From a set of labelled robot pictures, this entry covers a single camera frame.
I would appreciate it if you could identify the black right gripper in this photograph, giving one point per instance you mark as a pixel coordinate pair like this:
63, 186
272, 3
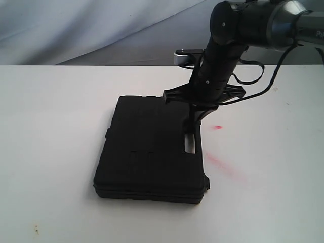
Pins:
207, 89

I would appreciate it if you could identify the black plastic tool case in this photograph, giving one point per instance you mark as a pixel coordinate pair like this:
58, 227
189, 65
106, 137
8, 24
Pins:
144, 155

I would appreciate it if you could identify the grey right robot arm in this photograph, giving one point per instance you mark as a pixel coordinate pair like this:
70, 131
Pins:
234, 27

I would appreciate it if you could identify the grey backdrop cloth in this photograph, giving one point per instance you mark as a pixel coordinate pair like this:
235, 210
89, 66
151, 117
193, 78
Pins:
101, 32

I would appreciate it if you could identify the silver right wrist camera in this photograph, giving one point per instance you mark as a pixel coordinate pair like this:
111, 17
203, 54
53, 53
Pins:
186, 58

